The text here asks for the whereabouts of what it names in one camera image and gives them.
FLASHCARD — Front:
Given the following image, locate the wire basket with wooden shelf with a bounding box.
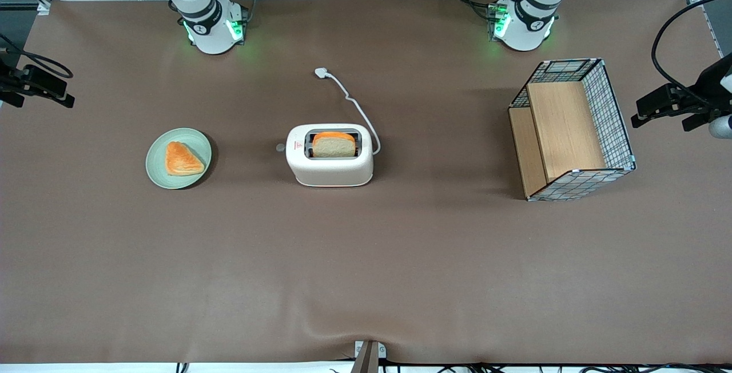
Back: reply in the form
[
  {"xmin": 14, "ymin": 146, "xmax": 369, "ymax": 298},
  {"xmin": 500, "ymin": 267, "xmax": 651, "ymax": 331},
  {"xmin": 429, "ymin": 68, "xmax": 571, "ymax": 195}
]
[{"xmin": 508, "ymin": 58, "xmax": 637, "ymax": 203}]

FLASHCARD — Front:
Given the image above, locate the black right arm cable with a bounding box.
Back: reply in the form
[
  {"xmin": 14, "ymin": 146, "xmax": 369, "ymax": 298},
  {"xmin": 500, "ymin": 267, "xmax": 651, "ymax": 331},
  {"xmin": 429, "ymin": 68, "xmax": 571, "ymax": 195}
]
[{"xmin": 0, "ymin": 34, "xmax": 74, "ymax": 80}]

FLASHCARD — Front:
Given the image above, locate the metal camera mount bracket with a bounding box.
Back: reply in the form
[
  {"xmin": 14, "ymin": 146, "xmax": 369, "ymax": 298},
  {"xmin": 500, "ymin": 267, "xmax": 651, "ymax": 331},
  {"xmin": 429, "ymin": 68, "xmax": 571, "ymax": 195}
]
[{"xmin": 353, "ymin": 340, "xmax": 388, "ymax": 373}]

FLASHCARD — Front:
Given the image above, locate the brown table cover mat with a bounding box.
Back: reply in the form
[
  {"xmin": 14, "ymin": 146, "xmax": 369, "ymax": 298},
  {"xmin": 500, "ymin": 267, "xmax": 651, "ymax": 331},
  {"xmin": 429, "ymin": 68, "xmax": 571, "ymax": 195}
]
[{"xmin": 0, "ymin": 0, "xmax": 732, "ymax": 366}]

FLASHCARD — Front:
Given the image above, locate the white toaster power cord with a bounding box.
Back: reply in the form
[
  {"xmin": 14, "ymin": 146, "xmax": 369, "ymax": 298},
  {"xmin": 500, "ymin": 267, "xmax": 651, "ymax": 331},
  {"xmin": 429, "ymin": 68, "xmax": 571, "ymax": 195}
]
[{"xmin": 315, "ymin": 67, "xmax": 382, "ymax": 155}]

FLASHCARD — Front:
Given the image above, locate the toast slice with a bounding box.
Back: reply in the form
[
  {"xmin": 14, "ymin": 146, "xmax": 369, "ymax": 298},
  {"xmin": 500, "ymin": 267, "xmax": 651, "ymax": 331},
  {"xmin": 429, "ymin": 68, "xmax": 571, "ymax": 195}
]
[{"xmin": 312, "ymin": 131, "xmax": 357, "ymax": 158}]

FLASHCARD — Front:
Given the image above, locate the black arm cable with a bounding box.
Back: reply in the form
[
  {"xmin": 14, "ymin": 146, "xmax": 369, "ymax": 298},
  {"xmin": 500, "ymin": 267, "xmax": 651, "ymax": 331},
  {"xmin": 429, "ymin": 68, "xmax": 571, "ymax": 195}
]
[
  {"xmin": 0, "ymin": 34, "xmax": 74, "ymax": 80},
  {"xmin": 651, "ymin": 0, "xmax": 732, "ymax": 105}
]

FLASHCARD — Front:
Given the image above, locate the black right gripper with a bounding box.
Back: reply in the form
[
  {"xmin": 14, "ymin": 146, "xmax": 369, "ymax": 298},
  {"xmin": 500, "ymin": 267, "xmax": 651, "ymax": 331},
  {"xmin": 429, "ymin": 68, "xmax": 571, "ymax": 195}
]
[{"xmin": 0, "ymin": 59, "xmax": 75, "ymax": 109}]

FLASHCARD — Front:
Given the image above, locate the white toaster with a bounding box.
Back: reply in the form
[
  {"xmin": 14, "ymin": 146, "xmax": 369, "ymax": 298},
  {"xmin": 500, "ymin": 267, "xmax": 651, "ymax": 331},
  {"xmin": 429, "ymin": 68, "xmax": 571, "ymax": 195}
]
[{"xmin": 276, "ymin": 123, "xmax": 375, "ymax": 188}]

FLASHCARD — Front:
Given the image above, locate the orange triangular pastry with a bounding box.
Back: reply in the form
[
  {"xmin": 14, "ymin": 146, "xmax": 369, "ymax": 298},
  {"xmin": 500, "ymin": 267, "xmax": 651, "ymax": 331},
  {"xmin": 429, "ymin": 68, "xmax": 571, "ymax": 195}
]
[{"xmin": 165, "ymin": 141, "xmax": 205, "ymax": 177}]

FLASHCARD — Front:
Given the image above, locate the green round plate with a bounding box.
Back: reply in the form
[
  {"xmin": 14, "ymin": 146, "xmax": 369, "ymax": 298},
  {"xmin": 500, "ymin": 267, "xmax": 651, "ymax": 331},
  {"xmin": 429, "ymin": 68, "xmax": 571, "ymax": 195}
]
[{"xmin": 145, "ymin": 128, "xmax": 213, "ymax": 190}]

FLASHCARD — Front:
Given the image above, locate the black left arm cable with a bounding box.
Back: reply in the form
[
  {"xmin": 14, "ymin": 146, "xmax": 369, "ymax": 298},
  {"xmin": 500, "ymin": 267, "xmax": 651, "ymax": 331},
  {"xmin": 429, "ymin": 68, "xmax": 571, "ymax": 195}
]
[{"xmin": 651, "ymin": 0, "xmax": 732, "ymax": 105}]

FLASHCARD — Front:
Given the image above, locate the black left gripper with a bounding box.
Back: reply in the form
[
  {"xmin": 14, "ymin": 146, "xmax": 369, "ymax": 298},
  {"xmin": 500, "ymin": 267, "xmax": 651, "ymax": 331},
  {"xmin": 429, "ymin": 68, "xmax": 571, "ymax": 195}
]
[{"xmin": 631, "ymin": 53, "xmax": 732, "ymax": 129}]

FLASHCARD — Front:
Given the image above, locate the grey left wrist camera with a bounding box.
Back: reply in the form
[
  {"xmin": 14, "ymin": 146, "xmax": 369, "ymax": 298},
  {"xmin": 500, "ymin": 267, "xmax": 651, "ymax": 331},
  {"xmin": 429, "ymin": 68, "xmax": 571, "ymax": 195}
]
[{"xmin": 682, "ymin": 111, "xmax": 732, "ymax": 140}]

